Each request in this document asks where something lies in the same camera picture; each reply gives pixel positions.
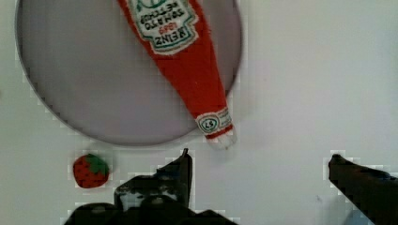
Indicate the red plush strawberry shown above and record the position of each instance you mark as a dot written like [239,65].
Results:
[90,171]

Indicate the round grey plate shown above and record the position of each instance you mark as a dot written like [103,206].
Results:
[92,72]

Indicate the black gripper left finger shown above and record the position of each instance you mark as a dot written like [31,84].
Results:
[161,198]

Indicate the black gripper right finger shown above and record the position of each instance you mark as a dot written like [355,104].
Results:
[373,192]

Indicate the red plush ketchup bottle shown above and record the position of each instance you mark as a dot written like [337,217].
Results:
[176,35]

